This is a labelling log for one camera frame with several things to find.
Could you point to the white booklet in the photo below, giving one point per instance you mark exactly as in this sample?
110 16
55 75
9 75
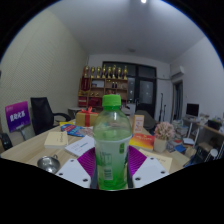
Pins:
80 146

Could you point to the purple sign board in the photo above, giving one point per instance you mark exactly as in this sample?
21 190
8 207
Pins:
17 116

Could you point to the yellow gift box red ribbon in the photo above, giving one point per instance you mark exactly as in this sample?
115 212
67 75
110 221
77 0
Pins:
83 119

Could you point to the blue patterned booklet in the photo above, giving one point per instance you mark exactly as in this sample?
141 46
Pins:
71 130

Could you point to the computer monitor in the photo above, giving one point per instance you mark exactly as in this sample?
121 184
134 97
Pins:
192 110

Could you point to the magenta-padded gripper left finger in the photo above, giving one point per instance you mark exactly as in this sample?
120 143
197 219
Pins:
71 171

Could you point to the white wall air conditioner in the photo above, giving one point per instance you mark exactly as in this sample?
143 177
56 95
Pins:
177 71

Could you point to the green drink bottle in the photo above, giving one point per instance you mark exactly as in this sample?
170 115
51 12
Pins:
111 150

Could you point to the grey armchair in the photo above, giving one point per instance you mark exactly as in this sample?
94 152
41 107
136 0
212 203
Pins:
148 120

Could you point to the cluttered white side desk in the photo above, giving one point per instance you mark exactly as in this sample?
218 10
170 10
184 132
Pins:
208 128

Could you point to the wooden shelf unit with trophies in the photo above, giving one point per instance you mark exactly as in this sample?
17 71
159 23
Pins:
100 90

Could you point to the white round stool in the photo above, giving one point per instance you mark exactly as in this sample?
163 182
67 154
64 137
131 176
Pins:
212 152

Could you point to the dark framed glass door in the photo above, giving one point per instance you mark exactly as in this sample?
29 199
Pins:
146 93

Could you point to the pink flowers in white pot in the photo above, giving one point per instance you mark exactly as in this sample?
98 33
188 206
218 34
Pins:
163 133

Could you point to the red and yellow book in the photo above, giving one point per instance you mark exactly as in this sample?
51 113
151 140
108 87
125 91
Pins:
142 141

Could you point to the ceiling tube light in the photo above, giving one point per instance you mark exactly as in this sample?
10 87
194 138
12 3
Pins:
143 1

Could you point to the cream book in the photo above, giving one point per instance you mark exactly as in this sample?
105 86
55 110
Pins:
56 140

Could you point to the small steel cup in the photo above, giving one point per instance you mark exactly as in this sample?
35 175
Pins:
49 164

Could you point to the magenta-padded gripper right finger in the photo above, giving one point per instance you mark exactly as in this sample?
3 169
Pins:
150 170

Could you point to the orange standing card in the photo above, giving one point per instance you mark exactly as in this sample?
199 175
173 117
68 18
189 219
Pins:
138 124

